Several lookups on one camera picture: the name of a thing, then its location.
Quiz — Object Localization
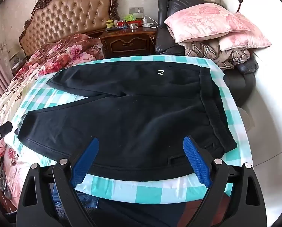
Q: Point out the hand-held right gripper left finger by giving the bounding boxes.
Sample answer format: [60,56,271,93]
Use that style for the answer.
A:
[16,137,100,227]

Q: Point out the red floral quilt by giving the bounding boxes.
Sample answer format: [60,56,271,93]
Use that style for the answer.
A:
[13,33,105,81]

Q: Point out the black leather armchair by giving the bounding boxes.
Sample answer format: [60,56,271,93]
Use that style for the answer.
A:
[155,0,259,107]

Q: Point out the dark wooden nightstand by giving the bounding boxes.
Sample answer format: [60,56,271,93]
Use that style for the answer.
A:
[99,27,158,58]

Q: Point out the teal white checked tablecloth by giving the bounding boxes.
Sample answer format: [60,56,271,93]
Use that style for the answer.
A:
[7,55,250,205]

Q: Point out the brown plaid blanket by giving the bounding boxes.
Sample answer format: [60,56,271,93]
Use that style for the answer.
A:
[183,40,251,70]

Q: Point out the tufted leather carved headboard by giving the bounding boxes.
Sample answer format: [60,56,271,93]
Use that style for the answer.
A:
[19,0,120,59]

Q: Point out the black pants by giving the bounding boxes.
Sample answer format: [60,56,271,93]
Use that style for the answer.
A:
[18,64,238,182]

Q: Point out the large pink floral pillow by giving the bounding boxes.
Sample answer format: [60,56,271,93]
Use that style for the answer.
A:
[164,3,252,44]

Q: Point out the white charger with cable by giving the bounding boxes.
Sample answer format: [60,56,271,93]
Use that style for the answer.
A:
[142,15,159,28]

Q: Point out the light floral bed sheet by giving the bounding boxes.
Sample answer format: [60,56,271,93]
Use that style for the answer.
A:
[0,71,54,208]

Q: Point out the person's blue jeans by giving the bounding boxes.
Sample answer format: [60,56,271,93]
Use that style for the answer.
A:
[52,184,100,227]

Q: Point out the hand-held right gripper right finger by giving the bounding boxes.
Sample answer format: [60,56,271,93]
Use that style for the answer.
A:
[182,135,267,227]

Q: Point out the small pink floral pillow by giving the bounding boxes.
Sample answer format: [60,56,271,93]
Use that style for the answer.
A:
[218,12,272,51]

